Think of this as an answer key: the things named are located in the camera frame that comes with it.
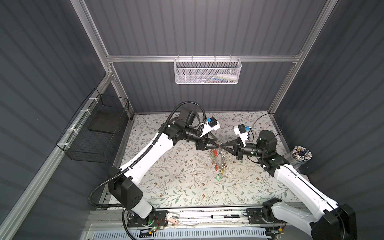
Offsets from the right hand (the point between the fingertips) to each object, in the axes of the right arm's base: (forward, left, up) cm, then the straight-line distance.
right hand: (223, 148), depth 68 cm
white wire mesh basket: (+79, +4, -6) cm, 79 cm away
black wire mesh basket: (+9, +65, +3) cm, 66 cm away
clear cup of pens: (+2, -41, -11) cm, 42 cm away
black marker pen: (-23, -3, -26) cm, 35 cm away
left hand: (+2, +3, +2) cm, 4 cm away
